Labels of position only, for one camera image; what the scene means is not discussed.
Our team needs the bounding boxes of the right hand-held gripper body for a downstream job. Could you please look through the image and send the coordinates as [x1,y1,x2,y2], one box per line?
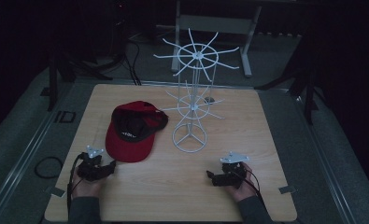
[219,151,250,189]

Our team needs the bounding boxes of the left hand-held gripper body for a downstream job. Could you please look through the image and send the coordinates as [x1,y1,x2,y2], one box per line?
[76,145,111,182]

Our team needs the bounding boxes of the red baseball cap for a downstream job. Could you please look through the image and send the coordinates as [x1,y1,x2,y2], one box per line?
[105,100,169,163]

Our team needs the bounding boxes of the white wire display rack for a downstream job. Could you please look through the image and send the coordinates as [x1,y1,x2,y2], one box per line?
[152,27,241,154]

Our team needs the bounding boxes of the person's right hand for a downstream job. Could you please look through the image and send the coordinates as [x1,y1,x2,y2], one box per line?
[230,162,259,203]

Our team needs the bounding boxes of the person's left hand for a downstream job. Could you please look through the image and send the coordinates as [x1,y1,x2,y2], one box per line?
[71,167,104,199]

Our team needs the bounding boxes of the grey tape strip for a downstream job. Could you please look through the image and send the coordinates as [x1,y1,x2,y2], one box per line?
[50,186,66,198]
[278,185,297,195]

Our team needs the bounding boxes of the black tripod stand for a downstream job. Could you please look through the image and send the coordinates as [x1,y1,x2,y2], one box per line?
[255,34,330,125]
[46,18,125,112]

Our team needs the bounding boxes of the right hand-held gripper black cable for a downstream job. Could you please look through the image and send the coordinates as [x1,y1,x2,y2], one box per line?
[234,169,267,207]

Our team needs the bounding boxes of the hand-held gripper black cable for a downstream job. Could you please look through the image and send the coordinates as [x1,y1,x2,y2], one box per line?
[66,152,85,218]
[234,169,267,207]

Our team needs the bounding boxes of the left hand-held gripper black cable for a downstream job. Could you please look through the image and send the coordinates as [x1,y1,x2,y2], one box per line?
[66,152,85,218]

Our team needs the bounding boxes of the black cable loop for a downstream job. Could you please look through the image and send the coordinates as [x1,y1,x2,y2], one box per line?
[34,156,64,180]

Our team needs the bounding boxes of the black rectangular floor bracket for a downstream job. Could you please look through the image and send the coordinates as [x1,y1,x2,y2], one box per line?
[54,110,78,124]

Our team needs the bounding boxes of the black floor cables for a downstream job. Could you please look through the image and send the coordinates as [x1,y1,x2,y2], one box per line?
[122,36,143,87]

